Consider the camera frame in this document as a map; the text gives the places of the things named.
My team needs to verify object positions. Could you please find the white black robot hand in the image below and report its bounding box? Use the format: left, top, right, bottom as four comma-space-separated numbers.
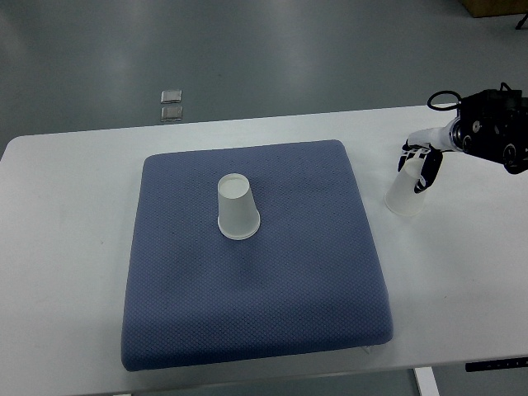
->
398, 127, 456, 194

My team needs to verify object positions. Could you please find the white paper cup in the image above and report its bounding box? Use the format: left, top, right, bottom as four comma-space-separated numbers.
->
384, 158, 426, 217
217, 173, 261, 240

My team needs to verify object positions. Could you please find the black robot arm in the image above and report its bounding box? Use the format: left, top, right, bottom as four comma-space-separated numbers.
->
453, 82, 527, 175

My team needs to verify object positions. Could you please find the brown cardboard box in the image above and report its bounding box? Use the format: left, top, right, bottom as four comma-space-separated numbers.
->
460, 0, 527, 18

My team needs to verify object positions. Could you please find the black tripod leg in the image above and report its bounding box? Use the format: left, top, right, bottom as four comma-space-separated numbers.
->
515, 13, 528, 30

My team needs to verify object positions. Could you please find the white paper cup on cushion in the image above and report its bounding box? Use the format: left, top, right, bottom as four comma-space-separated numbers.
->
217, 173, 261, 240

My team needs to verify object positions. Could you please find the blue fabric cushion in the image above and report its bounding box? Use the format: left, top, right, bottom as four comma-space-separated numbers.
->
121, 140, 393, 371

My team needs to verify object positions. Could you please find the black table control panel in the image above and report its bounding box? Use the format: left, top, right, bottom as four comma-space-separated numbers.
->
464, 356, 528, 373

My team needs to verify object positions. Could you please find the white table leg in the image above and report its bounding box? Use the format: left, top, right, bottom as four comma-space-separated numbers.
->
413, 367, 440, 396

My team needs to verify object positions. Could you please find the upper metal floor plate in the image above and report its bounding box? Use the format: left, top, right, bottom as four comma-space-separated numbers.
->
160, 89, 182, 104

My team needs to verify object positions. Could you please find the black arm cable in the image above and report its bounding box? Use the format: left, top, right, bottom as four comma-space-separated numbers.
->
427, 82, 521, 111

